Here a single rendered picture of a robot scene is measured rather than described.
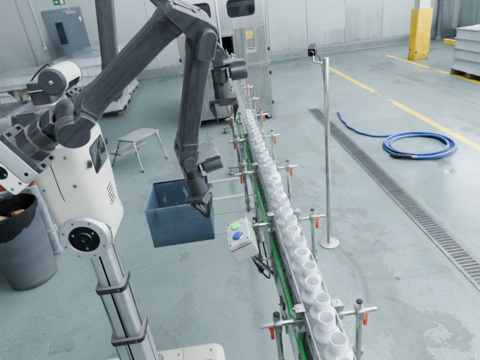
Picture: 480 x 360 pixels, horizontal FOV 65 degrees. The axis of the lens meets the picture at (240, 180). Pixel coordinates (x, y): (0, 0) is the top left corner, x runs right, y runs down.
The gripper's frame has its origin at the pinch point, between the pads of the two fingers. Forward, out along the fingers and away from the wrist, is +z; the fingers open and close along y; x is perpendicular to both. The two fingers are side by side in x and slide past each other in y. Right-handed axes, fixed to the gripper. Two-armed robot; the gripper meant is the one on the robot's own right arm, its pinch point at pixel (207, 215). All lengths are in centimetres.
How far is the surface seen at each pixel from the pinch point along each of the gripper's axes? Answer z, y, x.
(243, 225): 7.1, 2.5, -10.1
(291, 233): 5.3, -7.2, -27.9
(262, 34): -6, 478, 57
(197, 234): 37, 44, 31
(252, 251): 12.3, -5.6, -13.6
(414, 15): 73, 875, -214
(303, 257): 5.7, -18.4, -32.1
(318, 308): 7, -35, -36
